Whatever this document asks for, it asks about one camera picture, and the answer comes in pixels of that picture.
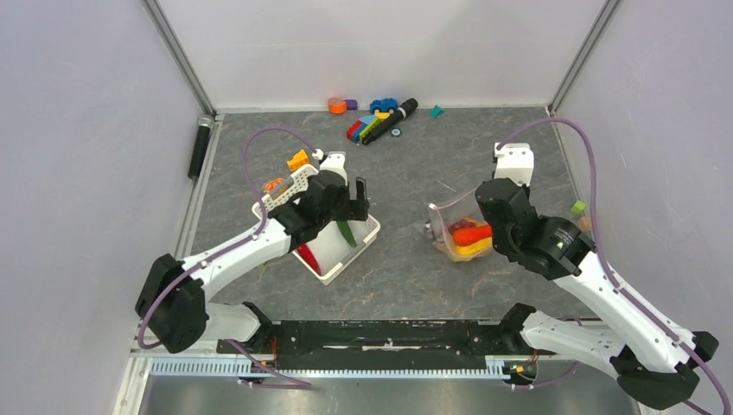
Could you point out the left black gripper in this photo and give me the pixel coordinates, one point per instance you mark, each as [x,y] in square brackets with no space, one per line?
[353,209]

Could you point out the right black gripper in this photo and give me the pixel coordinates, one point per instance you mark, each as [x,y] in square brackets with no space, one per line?
[527,191]

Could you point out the green toy chili pepper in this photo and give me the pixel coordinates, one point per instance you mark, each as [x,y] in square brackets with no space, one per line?
[346,232]

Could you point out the yellow toy fruit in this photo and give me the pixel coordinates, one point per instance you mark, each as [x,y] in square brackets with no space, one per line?
[478,248]

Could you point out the orange toy carrot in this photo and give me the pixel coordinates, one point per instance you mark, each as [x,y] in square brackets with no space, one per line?
[468,236]

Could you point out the clear zip top bag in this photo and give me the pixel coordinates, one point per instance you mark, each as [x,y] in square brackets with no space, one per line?
[442,214]

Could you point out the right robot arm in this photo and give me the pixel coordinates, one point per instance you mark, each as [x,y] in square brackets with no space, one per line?
[652,359]

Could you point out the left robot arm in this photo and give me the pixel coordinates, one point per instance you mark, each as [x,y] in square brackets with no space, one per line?
[175,304]

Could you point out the white perforated plastic basket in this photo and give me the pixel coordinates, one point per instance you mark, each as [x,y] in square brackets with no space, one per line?
[332,252]

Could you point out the green toy cube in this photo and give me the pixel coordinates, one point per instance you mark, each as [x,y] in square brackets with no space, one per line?
[579,207]

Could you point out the red toy chili pepper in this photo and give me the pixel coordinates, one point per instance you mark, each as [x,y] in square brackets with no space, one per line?
[309,258]

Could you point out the orange toy building block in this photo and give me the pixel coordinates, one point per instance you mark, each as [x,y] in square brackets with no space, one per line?
[300,159]

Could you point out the multicolour toy block stack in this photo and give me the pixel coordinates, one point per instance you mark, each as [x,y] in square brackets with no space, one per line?
[357,132]

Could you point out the orange toy peeled tangerine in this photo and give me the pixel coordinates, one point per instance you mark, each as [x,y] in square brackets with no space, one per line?
[273,184]

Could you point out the purple toy block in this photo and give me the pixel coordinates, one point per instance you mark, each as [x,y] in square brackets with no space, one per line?
[351,104]

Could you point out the blue toy car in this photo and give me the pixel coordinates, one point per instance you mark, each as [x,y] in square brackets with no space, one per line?
[387,105]

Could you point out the black microphone on table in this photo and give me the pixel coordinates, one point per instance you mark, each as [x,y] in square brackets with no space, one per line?
[406,109]

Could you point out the teal toy block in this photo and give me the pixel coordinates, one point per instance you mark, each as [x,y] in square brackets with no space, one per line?
[436,111]

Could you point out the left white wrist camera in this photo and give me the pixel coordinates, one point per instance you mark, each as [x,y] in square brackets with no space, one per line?
[334,161]

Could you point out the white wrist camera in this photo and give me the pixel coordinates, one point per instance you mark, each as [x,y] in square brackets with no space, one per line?
[515,162]
[334,161]

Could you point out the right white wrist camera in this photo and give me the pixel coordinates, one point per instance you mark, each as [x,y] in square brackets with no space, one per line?
[515,162]

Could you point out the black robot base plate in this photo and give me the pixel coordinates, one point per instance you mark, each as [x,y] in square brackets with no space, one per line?
[363,345]

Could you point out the black microphone by wall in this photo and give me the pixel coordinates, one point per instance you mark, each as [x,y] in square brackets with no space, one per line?
[205,124]

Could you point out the white slotted cable duct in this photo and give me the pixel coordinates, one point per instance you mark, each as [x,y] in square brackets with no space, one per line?
[243,368]

